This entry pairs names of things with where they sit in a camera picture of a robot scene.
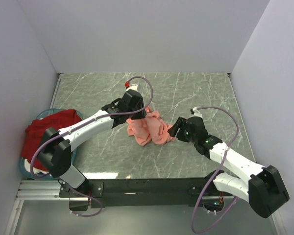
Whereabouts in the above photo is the salmon pink t shirt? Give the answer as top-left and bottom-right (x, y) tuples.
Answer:
(126, 107), (176, 146)

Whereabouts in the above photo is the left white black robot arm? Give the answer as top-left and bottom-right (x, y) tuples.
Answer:
(32, 89), (146, 197)

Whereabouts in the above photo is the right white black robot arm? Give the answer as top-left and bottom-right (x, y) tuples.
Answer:
(168, 116), (290, 218)

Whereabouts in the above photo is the black base crossbar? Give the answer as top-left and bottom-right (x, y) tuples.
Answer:
(58, 177), (226, 212)

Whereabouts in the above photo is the teal plastic laundry basket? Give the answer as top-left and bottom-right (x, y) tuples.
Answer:
(19, 107), (84, 181)

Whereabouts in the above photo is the red t shirt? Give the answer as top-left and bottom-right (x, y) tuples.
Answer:
(19, 108), (83, 178)

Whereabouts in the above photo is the white t shirt in basket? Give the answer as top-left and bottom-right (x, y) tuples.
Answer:
(23, 159), (47, 174)

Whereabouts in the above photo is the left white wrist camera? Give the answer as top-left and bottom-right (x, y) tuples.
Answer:
(125, 81), (139, 91)

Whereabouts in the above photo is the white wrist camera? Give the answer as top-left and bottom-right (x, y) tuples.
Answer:
(190, 107), (203, 118)
(125, 81), (139, 91)

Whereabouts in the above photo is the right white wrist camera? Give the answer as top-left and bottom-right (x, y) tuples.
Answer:
(190, 107), (203, 118)

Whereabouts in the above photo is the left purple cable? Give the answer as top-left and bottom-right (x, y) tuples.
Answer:
(29, 76), (154, 178)

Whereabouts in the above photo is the aluminium frame rail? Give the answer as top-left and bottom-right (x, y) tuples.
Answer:
(14, 180), (64, 200)

